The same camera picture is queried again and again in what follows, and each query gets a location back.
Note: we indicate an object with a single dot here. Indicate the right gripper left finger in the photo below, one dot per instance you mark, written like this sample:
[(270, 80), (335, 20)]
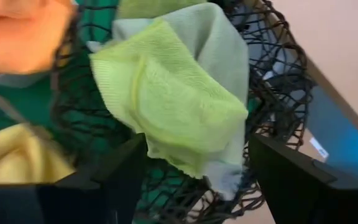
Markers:
[(73, 202)]

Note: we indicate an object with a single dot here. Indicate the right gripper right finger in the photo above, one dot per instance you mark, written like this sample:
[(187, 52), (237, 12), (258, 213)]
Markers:
[(306, 199)]

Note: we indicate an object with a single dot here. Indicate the yellow microfiber towel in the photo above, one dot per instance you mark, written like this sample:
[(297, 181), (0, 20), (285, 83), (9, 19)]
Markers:
[(20, 158)]

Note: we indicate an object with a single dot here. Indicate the green microfiber towel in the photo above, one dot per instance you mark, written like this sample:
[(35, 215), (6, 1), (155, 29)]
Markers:
[(154, 7), (166, 102)]

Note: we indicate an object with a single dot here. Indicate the orange microfiber towel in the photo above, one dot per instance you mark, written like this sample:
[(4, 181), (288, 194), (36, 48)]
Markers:
[(20, 40)]

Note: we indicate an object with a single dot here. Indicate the grey microfiber towel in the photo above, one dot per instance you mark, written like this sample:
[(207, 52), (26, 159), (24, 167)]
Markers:
[(216, 46)]

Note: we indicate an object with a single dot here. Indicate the round black mesh basket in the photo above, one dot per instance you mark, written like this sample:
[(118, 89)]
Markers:
[(275, 93)]

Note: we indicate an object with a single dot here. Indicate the beige wooden desk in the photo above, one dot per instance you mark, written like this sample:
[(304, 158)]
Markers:
[(346, 46)]

